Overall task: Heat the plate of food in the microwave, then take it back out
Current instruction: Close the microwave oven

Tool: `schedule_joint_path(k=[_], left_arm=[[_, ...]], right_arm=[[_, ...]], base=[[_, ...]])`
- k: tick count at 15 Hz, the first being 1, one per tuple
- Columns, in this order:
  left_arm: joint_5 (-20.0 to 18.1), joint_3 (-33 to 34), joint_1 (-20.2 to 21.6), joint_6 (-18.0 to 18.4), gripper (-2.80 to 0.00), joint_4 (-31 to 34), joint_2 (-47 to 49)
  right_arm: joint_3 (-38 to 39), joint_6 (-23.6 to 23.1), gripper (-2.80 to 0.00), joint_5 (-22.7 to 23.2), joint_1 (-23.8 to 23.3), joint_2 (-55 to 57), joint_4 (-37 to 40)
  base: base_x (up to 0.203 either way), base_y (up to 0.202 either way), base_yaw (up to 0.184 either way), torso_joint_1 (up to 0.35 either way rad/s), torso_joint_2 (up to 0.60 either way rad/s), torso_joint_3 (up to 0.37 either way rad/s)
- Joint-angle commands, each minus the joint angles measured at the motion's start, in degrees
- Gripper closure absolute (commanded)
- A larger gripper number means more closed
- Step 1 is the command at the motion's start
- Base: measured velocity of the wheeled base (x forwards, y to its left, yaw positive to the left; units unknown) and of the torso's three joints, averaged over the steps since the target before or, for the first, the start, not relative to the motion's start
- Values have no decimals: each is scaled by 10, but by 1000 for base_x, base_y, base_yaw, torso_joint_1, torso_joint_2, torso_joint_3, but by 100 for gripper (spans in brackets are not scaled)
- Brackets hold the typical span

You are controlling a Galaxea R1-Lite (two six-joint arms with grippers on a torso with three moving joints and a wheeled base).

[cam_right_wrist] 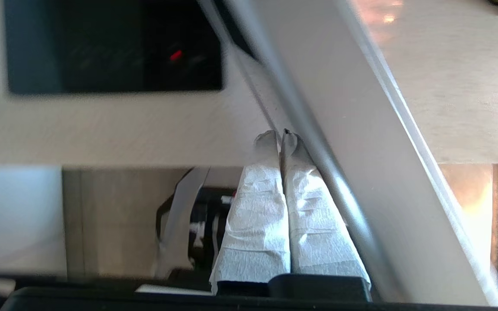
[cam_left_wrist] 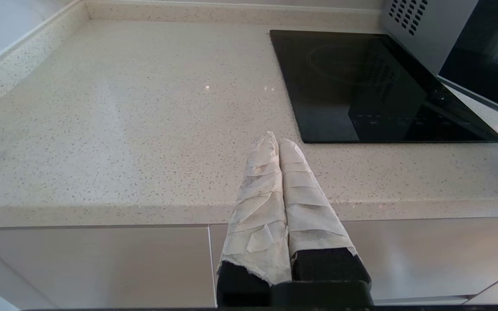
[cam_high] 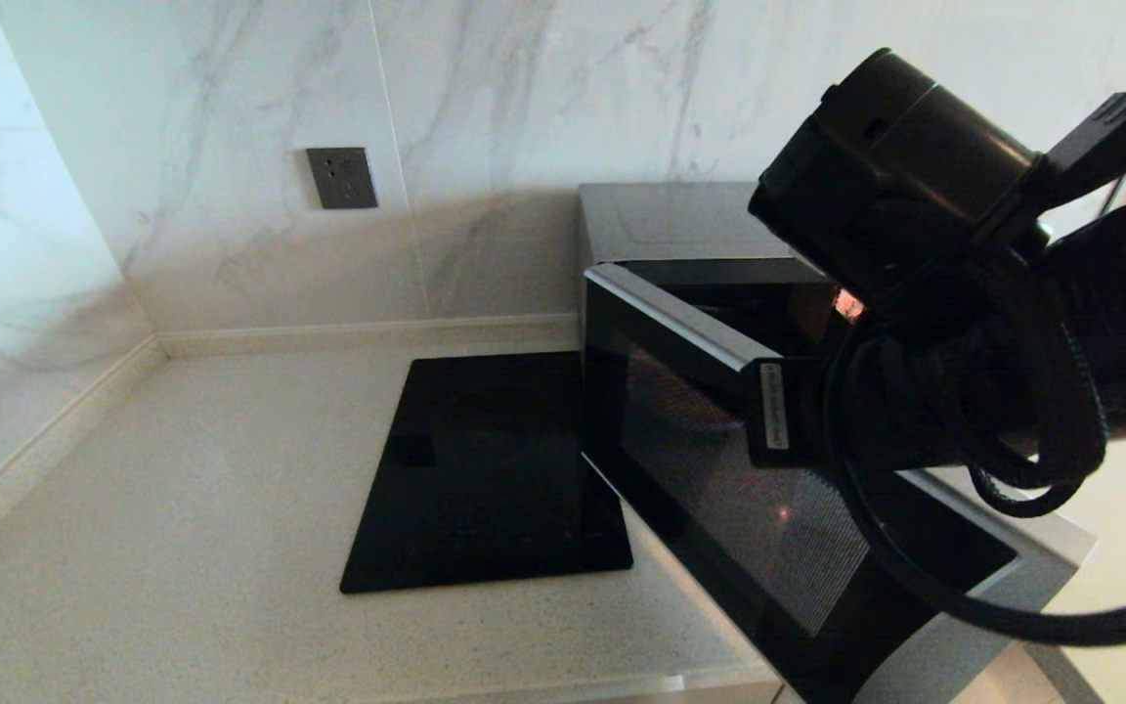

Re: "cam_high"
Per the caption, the beige cabinet front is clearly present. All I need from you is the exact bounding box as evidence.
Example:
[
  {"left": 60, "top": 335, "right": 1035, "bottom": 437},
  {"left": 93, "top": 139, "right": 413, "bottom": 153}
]
[{"left": 573, "top": 684, "right": 785, "bottom": 704}]

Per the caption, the black glass induction cooktop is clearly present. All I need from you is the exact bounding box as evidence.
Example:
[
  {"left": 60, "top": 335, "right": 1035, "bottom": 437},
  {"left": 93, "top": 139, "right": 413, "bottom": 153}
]
[{"left": 339, "top": 350, "right": 635, "bottom": 594}]

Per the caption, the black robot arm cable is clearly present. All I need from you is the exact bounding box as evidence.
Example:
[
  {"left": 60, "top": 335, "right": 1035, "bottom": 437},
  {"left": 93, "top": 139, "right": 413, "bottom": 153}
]
[
  {"left": 966, "top": 455, "right": 1087, "bottom": 520},
  {"left": 822, "top": 323, "right": 1126, "bottom": 648}
]

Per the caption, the grey wall socket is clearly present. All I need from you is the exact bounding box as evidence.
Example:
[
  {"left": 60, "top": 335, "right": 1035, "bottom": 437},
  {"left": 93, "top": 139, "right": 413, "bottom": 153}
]
[{"left": 306, "top": 147, "right": 379, "bottom": 210}]

